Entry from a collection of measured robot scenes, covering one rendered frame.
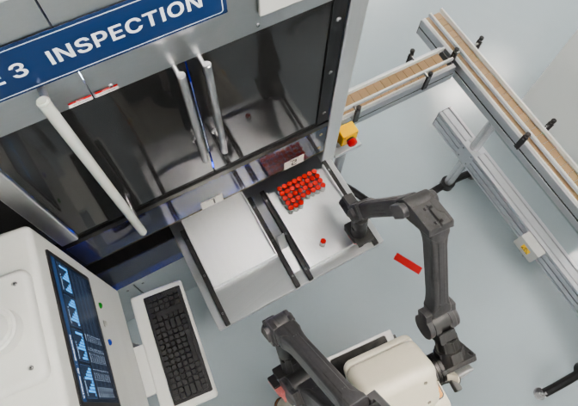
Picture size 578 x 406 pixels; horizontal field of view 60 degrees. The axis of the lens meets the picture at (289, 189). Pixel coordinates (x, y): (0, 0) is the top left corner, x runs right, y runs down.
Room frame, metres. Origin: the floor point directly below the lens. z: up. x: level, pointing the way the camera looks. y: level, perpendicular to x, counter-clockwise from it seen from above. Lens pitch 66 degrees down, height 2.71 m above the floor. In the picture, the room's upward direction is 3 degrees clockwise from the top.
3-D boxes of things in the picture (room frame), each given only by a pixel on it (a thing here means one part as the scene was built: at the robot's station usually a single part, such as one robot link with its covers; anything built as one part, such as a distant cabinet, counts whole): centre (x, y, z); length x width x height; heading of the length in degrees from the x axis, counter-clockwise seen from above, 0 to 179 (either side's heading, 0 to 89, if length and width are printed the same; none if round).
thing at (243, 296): (0.63, 0.05, 0.87); 0.70 x 0.48 x 0.02; 122
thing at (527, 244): (0.74, -1.13, 0.50); 0.12 x 0.05 x 0.09; 32
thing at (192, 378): (0.20, 0.38, 0.82); 0.40 x 0.14 x 0.02; 25
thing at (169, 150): (0.58, 0.45, 1.50); 0.47 x 0.01 x 0.59; 122
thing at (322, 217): (0.69, -0.11, 0.90); 0.34 x 0.26 x 0.04; 32
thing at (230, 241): (0.60, 0.23, 0.90); 0.34 x 0.26 x 0.04; 32
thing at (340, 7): (0.91, -0.10, 1.40); 0.04 x 0.01 x 0.80; 122
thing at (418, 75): (1.28, -0.38, 0.92); 0.69 x 0.16 x 0.16; 122
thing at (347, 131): (1.01, -0.21, 0.99); 0.08 x 0.07 x 0.07; 32
